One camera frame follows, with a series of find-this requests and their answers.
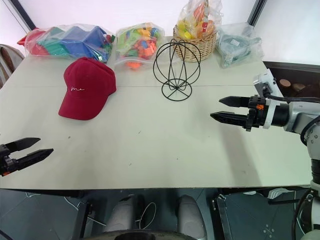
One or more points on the aluminium frame post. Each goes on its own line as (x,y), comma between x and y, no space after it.
(256,11)

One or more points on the bag of large coloured blocks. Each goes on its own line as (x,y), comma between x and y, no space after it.
(72,41)

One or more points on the grey rounded robot leg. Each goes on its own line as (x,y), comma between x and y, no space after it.
(122,215)
(191,216)

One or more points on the black table leg frame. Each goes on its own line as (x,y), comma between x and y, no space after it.
(230,217)
(83,212)

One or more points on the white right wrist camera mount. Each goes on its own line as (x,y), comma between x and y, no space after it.
(261,83)

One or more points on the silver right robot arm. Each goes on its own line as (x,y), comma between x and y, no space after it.
(297,116)

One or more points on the red baseball cap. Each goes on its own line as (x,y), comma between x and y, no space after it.
(86,85)

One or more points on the dark box with brown discs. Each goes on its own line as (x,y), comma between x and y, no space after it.
(295,77)

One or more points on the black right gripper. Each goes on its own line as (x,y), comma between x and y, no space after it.
(255,117)

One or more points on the black frame post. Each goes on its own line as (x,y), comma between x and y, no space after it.
(23,16)

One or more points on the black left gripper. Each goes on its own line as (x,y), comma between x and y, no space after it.
(3,157)

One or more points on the clear bag of grey-green parts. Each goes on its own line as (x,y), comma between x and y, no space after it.
(237,43)

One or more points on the wooden chair back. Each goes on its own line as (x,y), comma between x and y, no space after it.
(8,63)

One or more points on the clear bag of colourful toys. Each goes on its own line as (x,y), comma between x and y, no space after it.
(200,20)

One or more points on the bag of small coloured bricks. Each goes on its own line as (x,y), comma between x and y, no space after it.
(140,43)

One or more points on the woven wicker basket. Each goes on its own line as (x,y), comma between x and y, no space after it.
(193,47)

